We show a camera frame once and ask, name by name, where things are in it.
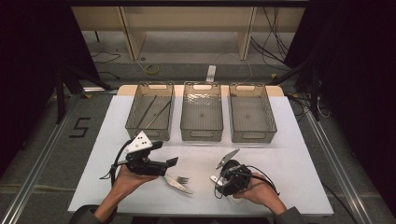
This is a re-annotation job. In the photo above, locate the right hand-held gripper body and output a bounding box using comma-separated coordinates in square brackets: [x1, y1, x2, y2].
[215, 147, 253, 197]

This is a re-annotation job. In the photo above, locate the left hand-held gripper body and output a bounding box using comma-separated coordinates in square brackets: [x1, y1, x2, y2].
[124, 131, 168, 177]

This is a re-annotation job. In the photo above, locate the grey transparent plastic bin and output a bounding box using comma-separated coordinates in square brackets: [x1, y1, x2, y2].
[124, 81, 176, 142]
[228, 82, 278, 144]
[179, 80, 224, 143]

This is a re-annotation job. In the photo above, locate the metal chopstick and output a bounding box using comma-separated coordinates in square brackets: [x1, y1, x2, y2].
[135, 94, 158, 129]
[144, 99, 173, 130]

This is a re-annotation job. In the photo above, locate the person's right hand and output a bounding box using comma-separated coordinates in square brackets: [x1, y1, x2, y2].
[233, 173, 288, 217]

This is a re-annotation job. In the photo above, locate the person's left hand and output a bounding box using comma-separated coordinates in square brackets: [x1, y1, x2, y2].
[110, 163, 161, 201]

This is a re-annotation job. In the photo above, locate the white table mat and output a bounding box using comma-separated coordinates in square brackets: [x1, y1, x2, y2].
[67, 94, 334, 217]

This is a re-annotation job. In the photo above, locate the white power strip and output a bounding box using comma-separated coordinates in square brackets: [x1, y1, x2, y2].
[205, 64, 217, 83]

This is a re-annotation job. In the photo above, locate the black metal stand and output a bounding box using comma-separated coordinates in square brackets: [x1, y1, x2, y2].
[267, 59, 322, 121]
[54, 62, 115, 124]

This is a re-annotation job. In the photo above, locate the beige wooden shelf unit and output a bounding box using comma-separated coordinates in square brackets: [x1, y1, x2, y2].
[71, 6, 306, 62]

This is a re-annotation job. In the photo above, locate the black curtain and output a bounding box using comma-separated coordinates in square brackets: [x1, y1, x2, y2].
[0, 0, 101, 176]
[283, 0, 396, 216]

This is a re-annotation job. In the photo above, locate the right hand-held gripper cable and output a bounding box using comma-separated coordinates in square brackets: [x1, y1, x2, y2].
[213, 163, 280, 200]

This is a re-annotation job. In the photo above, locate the hand-held gripper cable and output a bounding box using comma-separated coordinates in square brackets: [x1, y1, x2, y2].
[99, 139, 134, 188]
[213, 163, 280, 200]

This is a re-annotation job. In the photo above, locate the left hand-held gripper cable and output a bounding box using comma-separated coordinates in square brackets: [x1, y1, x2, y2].
[99, 139, 134, 188]

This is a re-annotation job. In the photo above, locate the black floor cable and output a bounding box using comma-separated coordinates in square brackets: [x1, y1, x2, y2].
[92, 50, 121, 65]

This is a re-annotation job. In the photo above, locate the tangle of thin cables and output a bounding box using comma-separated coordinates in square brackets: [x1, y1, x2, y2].
[287, 92, 332, 121]

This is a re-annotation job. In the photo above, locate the aluminium floor rail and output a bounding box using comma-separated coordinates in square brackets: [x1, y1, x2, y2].
[0, 87, 119, 224]
[304, 110, 376, 224]

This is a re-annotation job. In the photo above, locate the white floor cable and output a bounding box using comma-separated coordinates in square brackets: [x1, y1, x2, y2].
[214, 50, 254, 85]

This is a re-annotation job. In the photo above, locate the bundle of black cables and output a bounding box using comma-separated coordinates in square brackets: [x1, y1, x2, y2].
[249, 6, 291, 72]

